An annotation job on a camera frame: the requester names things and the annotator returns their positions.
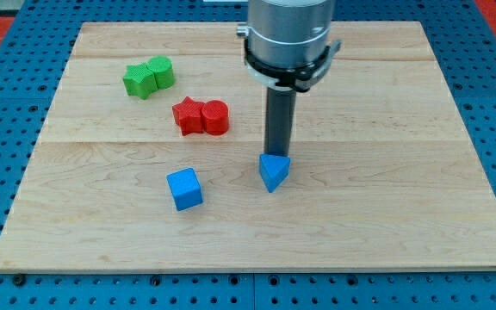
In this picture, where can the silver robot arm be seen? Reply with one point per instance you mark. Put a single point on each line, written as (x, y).
(286, 42)

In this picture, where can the blue triangle block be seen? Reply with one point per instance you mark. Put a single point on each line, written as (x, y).
(273, 170)

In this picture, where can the red cylinder block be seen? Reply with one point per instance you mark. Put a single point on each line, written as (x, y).
(215, 116)

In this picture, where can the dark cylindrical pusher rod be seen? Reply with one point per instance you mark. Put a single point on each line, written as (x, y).
(279, 115)

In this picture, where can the blue cube block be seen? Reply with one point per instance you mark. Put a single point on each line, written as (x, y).
(185, 188)

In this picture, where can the red star block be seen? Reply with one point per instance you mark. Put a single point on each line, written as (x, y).
(188, 116)

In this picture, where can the wooden board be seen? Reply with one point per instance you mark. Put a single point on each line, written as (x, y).
(383, 174)

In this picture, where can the green cylinder block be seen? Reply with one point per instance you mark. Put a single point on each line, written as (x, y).
(162, 69)

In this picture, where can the green star block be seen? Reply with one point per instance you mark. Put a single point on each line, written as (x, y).
(139, 81)

